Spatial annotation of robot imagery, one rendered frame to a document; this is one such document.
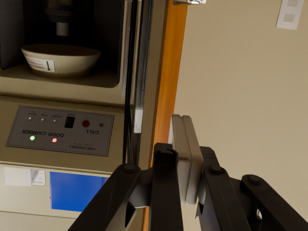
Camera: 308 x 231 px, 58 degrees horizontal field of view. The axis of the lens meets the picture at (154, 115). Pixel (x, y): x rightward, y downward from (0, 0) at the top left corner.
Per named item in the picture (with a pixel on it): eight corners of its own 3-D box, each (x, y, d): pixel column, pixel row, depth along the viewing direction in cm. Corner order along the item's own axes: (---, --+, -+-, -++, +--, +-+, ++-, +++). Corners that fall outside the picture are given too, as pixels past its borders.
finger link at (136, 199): (173, 214, 14) (112, 208, 14) (169, 163, 19) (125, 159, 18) (176, 189, 13) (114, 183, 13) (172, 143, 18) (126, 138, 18)
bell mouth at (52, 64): (107, 49, 73) (106, 69, 75) (40, 41, 73) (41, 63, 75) (91, 58, 56) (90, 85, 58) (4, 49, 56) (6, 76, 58)
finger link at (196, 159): (190, 159, 15) (204, 160, 15) (181, 114, 21) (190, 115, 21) (182, 206, 16) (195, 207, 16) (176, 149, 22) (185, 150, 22)
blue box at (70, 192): (111, 151, 61) (109, 185, 64) (65, 146, 61) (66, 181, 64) (102, 175, 52) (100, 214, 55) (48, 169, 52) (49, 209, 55)
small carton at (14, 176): (37, 148, 59) (39, 173, 61) (13, 147, 58) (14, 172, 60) (30, 160, 54) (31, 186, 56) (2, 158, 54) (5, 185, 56)
